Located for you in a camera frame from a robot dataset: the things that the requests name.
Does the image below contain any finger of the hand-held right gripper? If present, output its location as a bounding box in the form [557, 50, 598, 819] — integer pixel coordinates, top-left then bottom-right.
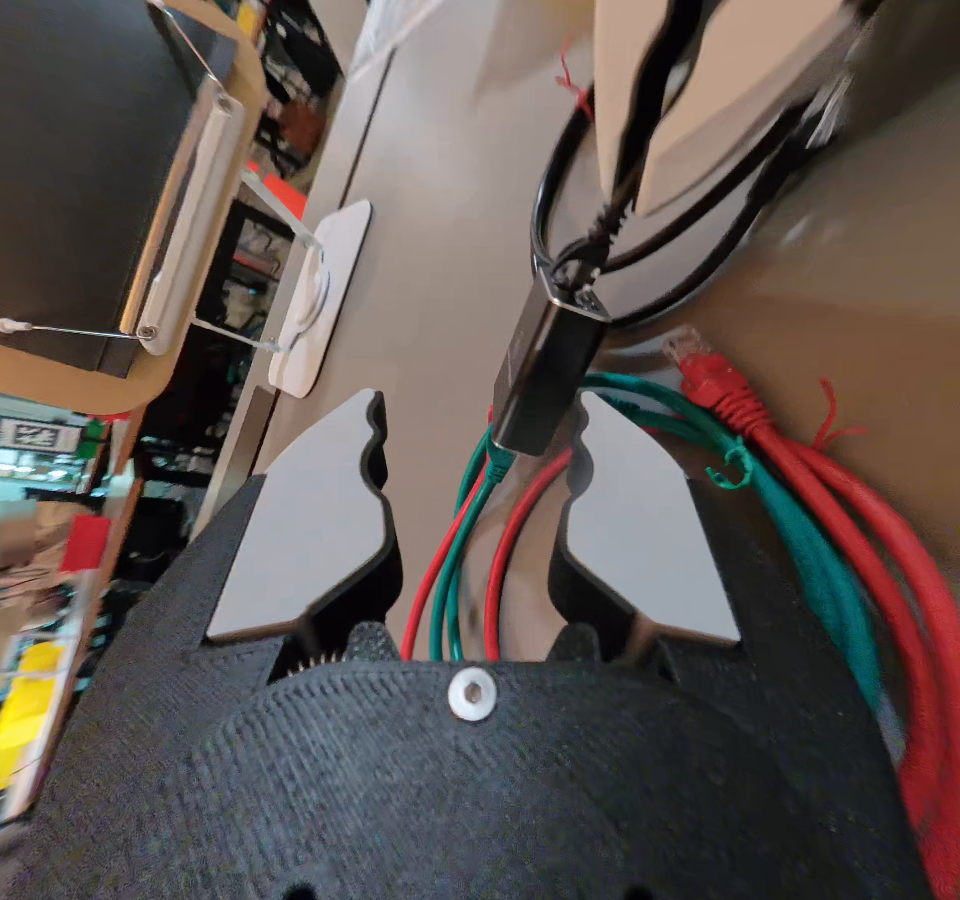
[594, 0, 702, 196]
[633, 0, 888, 217]

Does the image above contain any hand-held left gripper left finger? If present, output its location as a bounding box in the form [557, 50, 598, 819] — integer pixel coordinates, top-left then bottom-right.
[204, 387, 402, 644]

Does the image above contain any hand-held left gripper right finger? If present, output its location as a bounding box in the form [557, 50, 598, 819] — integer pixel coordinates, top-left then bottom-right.
[556, 391, 744, 646]

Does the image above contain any green ethernet cable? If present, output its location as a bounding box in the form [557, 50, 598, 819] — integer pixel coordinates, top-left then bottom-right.
[431, 371, 890, 717]

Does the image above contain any red ethernet cable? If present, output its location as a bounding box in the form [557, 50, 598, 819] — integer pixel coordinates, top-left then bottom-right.
[399, 326, 960, 900]

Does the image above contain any black ethernet adapter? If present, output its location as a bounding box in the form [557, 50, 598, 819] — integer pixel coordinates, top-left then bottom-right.
[489, 277, 613, 458]

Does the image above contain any black adapter cable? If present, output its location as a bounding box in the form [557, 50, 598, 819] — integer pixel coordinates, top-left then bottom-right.
[528, 67, 860, 331]

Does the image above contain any grey desk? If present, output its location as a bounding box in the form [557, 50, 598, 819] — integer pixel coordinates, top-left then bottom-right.
[191, 0, 960, 766]

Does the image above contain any red twist tie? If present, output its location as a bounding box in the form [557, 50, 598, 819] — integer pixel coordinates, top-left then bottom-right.
[813, 378, 870, 452]
[553, 37, 595, 122]

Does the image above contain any green twist tie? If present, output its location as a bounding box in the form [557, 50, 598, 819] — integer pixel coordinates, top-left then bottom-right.
[705, 436, 753, 492]

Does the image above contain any red box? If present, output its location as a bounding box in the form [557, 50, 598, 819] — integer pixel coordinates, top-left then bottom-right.
[60, 516, 114, 574]

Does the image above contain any white stand base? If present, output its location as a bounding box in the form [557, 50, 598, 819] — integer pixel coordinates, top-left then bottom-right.
[266, 198, 375, 400]

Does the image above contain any marker sign board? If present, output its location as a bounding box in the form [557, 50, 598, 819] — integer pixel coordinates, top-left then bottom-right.
[0, 418, 82, 457]

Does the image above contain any silver clamp bar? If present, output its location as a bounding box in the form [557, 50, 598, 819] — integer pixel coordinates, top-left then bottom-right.
[120, 82, 246, 358]

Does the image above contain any black panel with tan frame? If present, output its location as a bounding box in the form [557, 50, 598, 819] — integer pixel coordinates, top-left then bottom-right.
[0, 0, 269, 417]

